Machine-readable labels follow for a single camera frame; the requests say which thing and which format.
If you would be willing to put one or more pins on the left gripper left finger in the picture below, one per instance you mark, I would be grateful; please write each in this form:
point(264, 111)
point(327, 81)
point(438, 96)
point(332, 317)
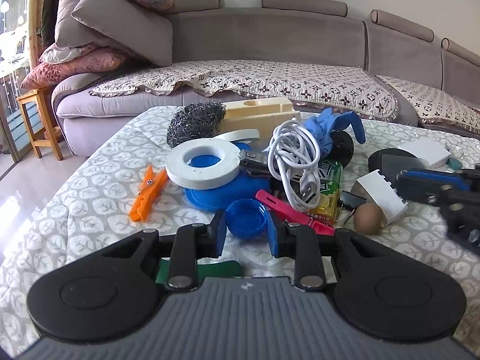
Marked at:
point(117, 289)

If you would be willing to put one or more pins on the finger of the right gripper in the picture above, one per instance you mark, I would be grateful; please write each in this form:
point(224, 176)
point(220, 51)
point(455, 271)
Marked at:
point(458, 180)
point(437, 195)

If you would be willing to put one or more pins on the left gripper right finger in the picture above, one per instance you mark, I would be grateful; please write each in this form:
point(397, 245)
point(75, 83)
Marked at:
point(376, 289)

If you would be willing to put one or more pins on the teal small eraser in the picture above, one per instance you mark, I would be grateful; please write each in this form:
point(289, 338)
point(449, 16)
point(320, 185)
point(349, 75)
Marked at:
point(454, 164)

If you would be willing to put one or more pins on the white paper pad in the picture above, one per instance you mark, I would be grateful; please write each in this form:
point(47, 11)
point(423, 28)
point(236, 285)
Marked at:
point(434, 153)

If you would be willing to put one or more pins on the white comb-edged block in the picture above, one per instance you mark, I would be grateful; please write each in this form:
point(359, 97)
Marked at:
point(376, 189)

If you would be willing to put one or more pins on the black oval pouch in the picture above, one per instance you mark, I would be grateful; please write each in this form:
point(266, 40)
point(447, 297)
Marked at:
point(392, 162)

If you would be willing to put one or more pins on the brown wooden ball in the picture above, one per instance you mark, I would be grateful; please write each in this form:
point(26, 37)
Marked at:
point(368, 219)

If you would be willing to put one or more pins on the floral sofa cover right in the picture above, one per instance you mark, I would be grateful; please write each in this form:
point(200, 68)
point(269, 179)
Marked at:
point(435, 107)

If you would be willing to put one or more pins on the floral sofa cover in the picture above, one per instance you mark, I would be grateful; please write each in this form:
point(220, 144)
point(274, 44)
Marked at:
point(341, 88)
point(435, 107)

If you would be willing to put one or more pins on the black binder clip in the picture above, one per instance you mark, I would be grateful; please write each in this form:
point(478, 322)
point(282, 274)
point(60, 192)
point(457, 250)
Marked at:
point(350, 202)

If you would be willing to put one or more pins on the black round ball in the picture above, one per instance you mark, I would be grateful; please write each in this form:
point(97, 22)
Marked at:
point(342, 149)

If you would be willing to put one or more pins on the green yellow candy pack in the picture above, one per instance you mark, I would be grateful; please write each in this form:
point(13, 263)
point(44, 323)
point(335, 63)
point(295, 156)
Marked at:
point(330, 190)

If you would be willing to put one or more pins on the leaf patterned quilt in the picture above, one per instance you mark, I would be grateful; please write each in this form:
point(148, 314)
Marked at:
point(90, 211)

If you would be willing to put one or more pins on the orange clothespin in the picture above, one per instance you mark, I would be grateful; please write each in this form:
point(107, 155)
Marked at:
point(151, 187)

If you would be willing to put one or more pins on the pink clothespin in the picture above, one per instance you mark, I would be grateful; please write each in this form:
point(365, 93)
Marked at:
point(285, 211)

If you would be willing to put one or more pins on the blue rubber glove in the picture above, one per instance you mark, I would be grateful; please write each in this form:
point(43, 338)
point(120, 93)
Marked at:
point(321, 126)

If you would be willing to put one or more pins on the green plastic flat piece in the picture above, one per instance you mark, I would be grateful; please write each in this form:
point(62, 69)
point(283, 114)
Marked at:
point(225, 269)

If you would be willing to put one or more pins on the small blue bottle cap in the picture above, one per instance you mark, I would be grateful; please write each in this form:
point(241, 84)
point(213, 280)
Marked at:
point(246, 218)

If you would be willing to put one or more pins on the white foam tape roll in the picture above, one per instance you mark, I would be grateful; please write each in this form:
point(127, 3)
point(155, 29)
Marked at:
point(205, 163)

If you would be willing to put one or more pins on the blue plastic lid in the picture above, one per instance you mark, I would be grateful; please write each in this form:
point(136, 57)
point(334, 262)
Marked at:
point(243, 186)

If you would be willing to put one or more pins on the cream wooden block holder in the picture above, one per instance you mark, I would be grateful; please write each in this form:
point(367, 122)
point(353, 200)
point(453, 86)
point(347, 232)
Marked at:
point(261, 114)

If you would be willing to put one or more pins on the black steel wool scrubber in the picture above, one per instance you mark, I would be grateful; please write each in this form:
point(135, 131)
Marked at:
point(195, 121)

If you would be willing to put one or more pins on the wooden stool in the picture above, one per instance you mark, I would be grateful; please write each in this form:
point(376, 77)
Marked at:
point(48, 134)

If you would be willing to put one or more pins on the floral sofa cover left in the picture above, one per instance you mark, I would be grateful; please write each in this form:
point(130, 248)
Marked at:
point(341, 88)

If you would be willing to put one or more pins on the grey sectional sofa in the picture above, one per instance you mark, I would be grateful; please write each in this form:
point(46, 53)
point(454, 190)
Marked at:
point(292, 31)

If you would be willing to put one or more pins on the pink floral pillow lower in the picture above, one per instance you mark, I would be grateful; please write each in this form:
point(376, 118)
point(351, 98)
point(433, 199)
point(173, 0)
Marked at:
point(100, 60)

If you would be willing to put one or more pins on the grey large cushion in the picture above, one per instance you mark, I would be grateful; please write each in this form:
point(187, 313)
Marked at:
point(115, 23)

